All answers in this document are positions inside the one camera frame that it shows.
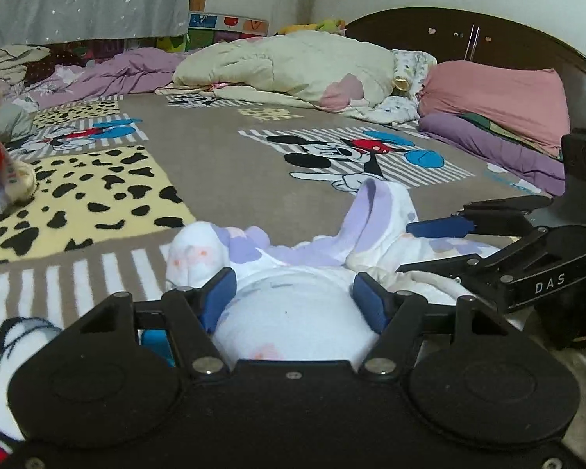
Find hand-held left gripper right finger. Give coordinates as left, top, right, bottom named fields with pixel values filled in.
left=352, top=272, right=513, bottom=383

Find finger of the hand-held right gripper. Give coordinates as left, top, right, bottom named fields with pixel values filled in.
left=395, top=226, right=586, bottom=285
left=405, top=195, right=554, bottom=240

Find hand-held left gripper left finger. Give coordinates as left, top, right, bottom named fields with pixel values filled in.
left=78, top=267, right=238, bottom=382

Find white floral garment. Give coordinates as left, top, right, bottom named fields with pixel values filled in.
left=165, top=178, right=523, bottom=372

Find beige crumpled clothes pile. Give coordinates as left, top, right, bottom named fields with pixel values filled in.
left=0, top=44, right=52, bottom=86

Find purple folded blanket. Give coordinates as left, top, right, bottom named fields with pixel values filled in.
left=418, top=113, right=567, bottom=197

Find green striped cloth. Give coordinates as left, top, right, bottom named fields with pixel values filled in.
left=461, top=112, right=565, bottom=161

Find printed cartoon blanket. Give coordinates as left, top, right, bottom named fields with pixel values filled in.
left=0, top=92, right=586, bottom=467

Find pink pillow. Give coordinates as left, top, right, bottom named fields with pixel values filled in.
left=417, top=60, right=571, bottom=157

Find white floral bed sheet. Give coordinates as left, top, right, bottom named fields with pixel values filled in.
left=344, top=50, right=438, bottom=125

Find dark wooden headboard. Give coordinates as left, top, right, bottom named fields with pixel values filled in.
left=344, top=7, right=586, bottom=142

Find cream quilt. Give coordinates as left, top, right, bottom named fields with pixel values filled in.
left=156, top=34, right=396, bottom=111

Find yellow plush toy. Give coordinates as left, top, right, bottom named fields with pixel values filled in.
left=278, top=18, right=347, bottom=36

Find purple quilt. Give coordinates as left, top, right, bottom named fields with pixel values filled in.
left=24, top=49, right=189, bottom=108

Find colourful picture box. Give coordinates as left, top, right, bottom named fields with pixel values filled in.
left=156, top=11, right=269, bottom=52

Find grey-green crumpled cloth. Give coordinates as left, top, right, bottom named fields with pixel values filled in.
left=0, top=105, right=39, bottom=143

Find dark red patterned cloth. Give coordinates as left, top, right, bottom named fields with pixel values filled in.
left=23, top=44, right=128, bottom=84

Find grey curtain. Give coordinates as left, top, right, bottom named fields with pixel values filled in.
left=0, top=0, right=192, bottom=50

